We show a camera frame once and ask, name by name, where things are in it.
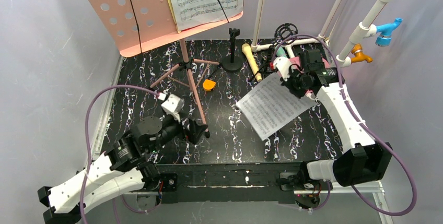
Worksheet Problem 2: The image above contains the pink sheet music page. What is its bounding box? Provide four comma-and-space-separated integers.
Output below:
289, 56, 330, 68

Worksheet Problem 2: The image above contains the green microphone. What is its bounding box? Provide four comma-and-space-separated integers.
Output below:
274, 45, 287, 57

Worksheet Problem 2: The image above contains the small black tripod stand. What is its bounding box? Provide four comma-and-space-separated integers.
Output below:
248, 23, 298, 81

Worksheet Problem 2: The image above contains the cream yellow microphone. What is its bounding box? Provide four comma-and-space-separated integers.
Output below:
241, 43, 263, 82

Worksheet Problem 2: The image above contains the black microphone stand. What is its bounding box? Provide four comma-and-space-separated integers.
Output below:
221, 28, 242, 73

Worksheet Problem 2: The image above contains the pink music stand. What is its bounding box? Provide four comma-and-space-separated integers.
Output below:
71, 0, 244, 139

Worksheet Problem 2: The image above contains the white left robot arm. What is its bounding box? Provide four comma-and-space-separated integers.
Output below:
38, 115, 207, 223

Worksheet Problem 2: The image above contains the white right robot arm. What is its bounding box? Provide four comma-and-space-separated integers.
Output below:
274, 50, 392, 186

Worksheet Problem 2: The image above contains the orange tape measure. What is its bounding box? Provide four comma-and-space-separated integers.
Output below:
202, 79, 217, 92

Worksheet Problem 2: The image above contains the orange pipe fitting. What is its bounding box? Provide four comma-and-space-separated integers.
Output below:
351, 44, 373, 63

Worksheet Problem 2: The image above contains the blue pipe fitting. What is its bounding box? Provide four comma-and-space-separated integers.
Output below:
375, 18, 403, 47

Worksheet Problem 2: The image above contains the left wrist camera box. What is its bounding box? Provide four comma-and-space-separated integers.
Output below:
161, 94, 184, 122

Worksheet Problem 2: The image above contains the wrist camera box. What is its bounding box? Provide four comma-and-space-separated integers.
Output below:
161, 94, 184, 122
273, 56, 292, 81

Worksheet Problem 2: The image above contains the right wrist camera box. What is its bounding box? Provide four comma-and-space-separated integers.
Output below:
273, 56, 292, 81

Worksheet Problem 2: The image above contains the aluminium rail frame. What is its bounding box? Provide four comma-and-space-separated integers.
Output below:
64, 42, 394, 224

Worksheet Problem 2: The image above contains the right robot arm base mount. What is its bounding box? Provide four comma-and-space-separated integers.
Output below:
276, 171, 333, 213

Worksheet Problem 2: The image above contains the white PVC pipe frame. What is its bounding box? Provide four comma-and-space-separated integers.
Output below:
250, 0, 416, 105

